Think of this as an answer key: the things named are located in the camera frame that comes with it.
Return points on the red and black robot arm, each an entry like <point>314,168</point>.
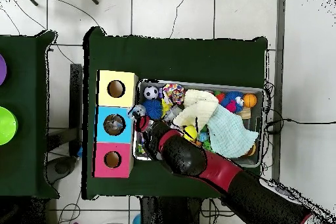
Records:
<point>183,155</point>

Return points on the wooden box with three holes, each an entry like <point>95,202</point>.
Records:
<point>120,98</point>

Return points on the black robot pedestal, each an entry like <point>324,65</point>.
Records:
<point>168,210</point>

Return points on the blue round object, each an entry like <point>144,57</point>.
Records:
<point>137,220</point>

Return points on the side table with green cloth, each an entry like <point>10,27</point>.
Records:
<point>23,103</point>

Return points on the blue spiky toy with eyes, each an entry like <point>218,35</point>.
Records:
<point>232,100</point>

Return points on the small orange basketball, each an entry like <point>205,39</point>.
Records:
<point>250,100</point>

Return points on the yellow seamed ball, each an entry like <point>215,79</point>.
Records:
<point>190,132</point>

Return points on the silver mesh bin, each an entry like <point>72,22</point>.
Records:
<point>244,161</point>

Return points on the purple disc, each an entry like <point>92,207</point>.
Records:
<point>2,70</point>

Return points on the cream cloth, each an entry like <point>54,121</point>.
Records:
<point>199,105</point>

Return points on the small soccer ball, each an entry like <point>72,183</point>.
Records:
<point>151,92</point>

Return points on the dark green tablecloth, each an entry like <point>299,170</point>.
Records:
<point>170,55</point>

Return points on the blue spiky ball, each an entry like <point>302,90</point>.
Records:
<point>153,109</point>

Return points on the lime green disc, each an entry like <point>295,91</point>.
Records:
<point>6,125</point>

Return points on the mint green cloth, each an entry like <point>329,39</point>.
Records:
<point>231,132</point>

